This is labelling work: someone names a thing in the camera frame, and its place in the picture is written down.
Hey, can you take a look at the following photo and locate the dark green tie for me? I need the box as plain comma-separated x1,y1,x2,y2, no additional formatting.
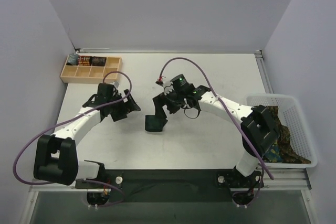
145,115,167,133

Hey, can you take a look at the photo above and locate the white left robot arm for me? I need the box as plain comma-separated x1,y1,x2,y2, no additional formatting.
33,83,141,188

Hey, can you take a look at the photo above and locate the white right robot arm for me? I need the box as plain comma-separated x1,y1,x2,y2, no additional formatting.
145,74,280,187

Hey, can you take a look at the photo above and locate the dark brown rolled tie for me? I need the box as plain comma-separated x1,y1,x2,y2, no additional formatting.
91,56,107,67

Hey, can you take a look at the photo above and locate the wooden compartment organizer box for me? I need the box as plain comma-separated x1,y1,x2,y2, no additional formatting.
60,54,123,84

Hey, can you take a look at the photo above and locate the red patterned rolled tie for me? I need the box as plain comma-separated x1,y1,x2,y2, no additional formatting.
77,56,92,66

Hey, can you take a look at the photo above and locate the grey rolled tie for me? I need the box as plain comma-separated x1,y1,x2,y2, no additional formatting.
66,54,79,66

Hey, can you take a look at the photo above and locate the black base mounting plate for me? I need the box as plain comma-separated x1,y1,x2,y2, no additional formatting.
75,168,264,207

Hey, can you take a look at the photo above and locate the white plastic basket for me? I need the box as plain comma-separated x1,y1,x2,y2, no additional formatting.
246,93,318,169

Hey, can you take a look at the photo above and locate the blue yellow patterned tie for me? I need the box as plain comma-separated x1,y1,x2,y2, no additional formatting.
263,144,283,163

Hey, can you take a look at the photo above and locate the brown green patterned tie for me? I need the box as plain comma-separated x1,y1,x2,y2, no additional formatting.
266,106,311,164

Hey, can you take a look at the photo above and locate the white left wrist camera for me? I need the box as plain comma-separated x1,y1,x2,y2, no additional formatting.
113,82,120,88

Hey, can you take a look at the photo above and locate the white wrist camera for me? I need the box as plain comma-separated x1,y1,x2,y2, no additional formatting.
113,82,120,88
156,76,174,96

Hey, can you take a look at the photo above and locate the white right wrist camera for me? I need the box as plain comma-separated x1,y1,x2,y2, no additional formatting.
156,76,174,96

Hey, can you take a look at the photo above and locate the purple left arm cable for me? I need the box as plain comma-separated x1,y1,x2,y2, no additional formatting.
13,71,133,206

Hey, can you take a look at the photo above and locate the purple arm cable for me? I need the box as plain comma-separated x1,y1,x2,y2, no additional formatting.
159,57,275,206
13,71,133,206

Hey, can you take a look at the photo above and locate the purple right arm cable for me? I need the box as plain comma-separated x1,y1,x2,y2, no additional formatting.
159,57,275,206

